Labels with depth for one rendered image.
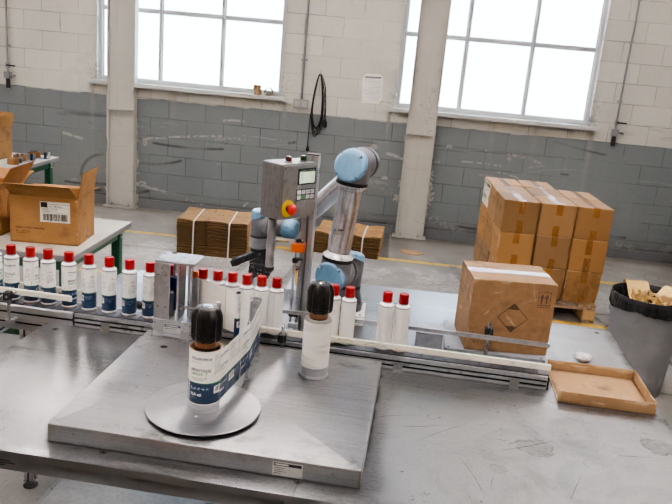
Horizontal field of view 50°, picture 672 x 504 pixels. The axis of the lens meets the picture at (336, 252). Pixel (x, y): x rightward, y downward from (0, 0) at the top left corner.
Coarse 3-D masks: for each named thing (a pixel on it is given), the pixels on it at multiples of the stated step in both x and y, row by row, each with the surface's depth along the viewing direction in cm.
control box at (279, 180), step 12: (264, 168) 243; (276, 168) 239; (288, 168) 239; (300, 168) 243; (264, 180) 244; (276, 180) 240; (288, 180) 240; (264, 192) 244; (276, 192) 240; (288, 192) 241; (264, 204) 245; (276, 204) 241; (288, 204) 243; (300, 204) 247; (312, 204) 251; (276, 216) 242; (288, 216) 244; (300, 216) 249
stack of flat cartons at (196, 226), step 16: (192, 208) 686; (192, 224) 642; (208, 224) 642; (224, 224) 642; (240, 224) 642; (176, 240) 646; (192, 240) 644; (208, 240) 645; (224, 240) 645; (240, 240) 645; (224, 256) 648
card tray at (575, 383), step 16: (560, 368) 256; (576, 368) 255; (592, 368) 254; (608, 368) 253; (560, 384) 244; (576, 384) 245; (592, 384) 247; (608, 384) 248; (624, 384) 249; (640, 384) 245; (560, 400) 232; (576, 400) 231; (592, 400) 230; (608, 400) 229; (624, 400) 229; (640, 400) 238
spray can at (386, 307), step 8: (384, 296) 243; (392, 296) 244; (384, 304) 243; (392, 304) 244; (384, 312) 243; (392, 312) 244; (384, 320) 244; (392, 320) 246; (384, 328) 245; (376, 336) 247; (384, 336) 245
